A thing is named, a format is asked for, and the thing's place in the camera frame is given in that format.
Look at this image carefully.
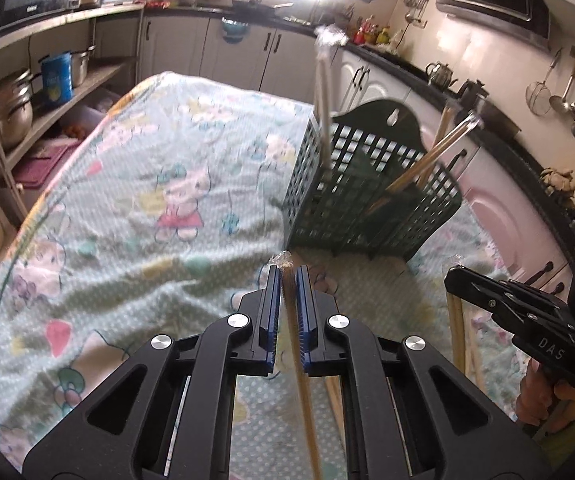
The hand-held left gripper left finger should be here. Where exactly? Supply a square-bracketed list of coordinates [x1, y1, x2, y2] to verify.
[22, 264, 284, 480]

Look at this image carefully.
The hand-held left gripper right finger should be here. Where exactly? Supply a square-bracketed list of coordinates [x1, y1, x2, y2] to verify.
[295, 265, 553, 480]

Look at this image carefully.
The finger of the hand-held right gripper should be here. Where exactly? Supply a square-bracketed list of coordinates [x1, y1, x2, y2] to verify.
[460, 267, 573, 313]
[445, 270, 528, 333]

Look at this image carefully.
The wooden chopstick pair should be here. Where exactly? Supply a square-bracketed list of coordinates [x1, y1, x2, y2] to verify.
[268, 250, 324, 480]
[445, 254, 469, 378]
[467, 305, 488, 381]
[432, 99, 461, 161]
[314, 25, 335, 168]
[362, 112, 484, 218]
[325, 377, 347, 426]

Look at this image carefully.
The green plastic utensil basket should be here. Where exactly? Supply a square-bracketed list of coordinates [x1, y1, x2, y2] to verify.
[283, 100, 463, 263]

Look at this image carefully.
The person's right hand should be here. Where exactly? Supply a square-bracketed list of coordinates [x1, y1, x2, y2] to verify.
[516, 360, 575, 428]

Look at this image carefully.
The brown leaf-wrapped bundle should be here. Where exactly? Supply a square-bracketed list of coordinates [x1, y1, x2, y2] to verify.
[540, 166, 575, 197]

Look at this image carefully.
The cartoon cat printed tablecloth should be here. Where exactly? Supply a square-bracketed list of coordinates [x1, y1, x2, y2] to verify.
[0, 71, 533, 480]

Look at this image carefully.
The dark cooking pot with lid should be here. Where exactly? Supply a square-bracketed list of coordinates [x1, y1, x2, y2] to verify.
[456, 78, 523, 147]

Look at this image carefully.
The metal kettle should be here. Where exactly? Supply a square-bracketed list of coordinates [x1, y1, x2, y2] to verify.
[425, 60, 458, 88]

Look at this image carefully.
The maroon cutting board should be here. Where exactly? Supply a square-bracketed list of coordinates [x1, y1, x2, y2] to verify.
[12, 140, 83, 186]

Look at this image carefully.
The row of condiment bottles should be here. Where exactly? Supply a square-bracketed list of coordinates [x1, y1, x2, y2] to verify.
[355, 14, 393, 46]

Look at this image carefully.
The blue bowl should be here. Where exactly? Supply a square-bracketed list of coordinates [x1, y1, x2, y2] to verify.
[221, 16, 249, 41]

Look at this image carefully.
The small hanging utensil set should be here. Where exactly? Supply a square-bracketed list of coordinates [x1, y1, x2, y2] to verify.
[403, 0, 434, 27]

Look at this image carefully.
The black frying pan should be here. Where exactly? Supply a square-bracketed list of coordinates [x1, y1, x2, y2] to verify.
[231, 0, 294, 16]

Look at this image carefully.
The small steel pot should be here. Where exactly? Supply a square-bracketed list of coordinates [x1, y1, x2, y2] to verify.
[70, 45, 97, 86]

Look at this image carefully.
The blue canister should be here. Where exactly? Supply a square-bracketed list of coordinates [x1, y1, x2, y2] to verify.
[40, 52, 75, 106]

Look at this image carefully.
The large steel pot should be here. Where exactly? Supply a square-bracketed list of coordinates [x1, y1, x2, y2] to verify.
[0, 71, 35, 151]

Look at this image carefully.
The metal shelf rack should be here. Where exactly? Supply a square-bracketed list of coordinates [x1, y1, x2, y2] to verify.
[0, 2, 145, 221]

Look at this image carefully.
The metal wire strainer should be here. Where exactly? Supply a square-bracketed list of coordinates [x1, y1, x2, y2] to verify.
[526, 49, 564, 117]

